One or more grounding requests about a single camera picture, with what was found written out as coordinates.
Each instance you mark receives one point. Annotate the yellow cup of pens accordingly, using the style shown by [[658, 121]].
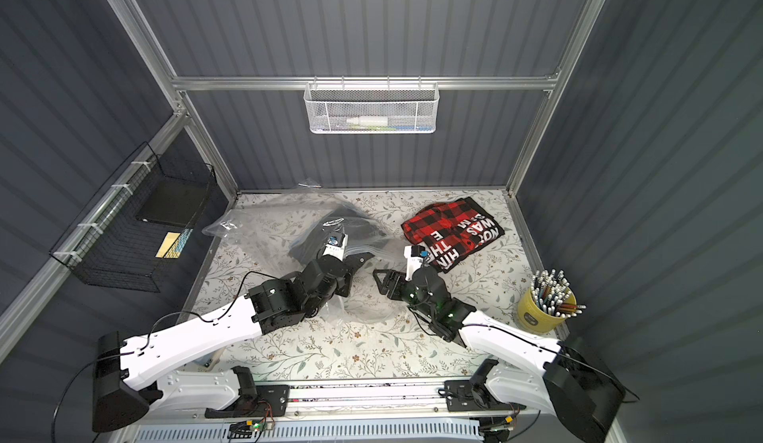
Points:
[[548, 303]]

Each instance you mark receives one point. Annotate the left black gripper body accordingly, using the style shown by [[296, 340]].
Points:
[[347, 267]]

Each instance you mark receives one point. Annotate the aluminium frame back crossbar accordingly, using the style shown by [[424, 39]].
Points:
[[547, 83]]

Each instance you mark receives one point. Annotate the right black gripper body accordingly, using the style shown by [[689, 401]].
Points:
[[398, 282]]

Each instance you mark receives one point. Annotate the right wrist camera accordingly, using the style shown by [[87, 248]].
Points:
[[416, 257]]

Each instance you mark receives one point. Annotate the white bottle in basket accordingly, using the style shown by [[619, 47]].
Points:
[[368, 122]]

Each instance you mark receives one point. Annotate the black box in basket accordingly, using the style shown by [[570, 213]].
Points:
[[174, 203]]

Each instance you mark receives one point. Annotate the aluminium front rail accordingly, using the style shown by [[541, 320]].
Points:
[[357, 398]]

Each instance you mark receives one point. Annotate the red plaid shirt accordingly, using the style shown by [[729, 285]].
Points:
[[452, 231]]

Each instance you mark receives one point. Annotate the yellow notepad in basket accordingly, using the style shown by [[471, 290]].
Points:
[[171, 247]]

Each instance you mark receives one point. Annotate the white vented panel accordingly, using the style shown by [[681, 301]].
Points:
[[441, 429]]

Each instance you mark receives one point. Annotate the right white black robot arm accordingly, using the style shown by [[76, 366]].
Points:
[[563, 378]]

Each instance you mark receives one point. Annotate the clear plastic vacuum bag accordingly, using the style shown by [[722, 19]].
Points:
[[265, 226]]

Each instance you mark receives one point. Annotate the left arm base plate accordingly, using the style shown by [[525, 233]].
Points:
[[261, 401]]

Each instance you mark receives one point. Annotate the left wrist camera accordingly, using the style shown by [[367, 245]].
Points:
[[335, 246]]

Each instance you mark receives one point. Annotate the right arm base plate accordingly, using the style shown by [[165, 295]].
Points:
[[462, 396]]

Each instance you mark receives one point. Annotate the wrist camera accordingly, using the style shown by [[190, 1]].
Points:
[[416, 257], [335, 246]]

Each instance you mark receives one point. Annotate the black wire wall basket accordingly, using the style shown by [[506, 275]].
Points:
[[109, 247]]

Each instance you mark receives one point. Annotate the white wire mesh basket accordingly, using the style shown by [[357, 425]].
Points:
[[410, 111]]

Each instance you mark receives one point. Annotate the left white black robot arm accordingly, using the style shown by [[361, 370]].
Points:
[[129, 378]]

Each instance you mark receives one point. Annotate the dark grey pinstripe shirt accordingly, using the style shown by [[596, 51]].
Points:
[[366, 237]]

